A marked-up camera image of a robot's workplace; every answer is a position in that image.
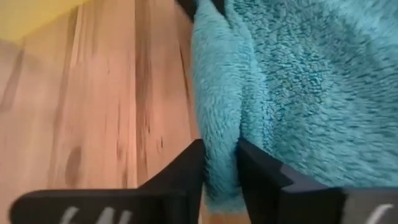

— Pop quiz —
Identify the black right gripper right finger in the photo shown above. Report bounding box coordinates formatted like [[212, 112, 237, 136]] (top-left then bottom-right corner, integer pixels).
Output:
[[237, 138, 398, 224]]

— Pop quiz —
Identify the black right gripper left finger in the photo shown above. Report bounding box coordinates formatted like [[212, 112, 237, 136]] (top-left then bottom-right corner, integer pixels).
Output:
[[8, 138, 206, 224]]

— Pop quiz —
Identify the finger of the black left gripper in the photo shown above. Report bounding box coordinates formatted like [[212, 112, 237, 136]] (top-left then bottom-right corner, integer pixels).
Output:
[[175, 0, 199, 23], [211, 0, 227, 17]]

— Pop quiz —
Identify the teal microfiber towel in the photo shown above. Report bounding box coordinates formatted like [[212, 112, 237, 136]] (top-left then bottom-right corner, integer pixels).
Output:
[[190, 0, 398, 216]]

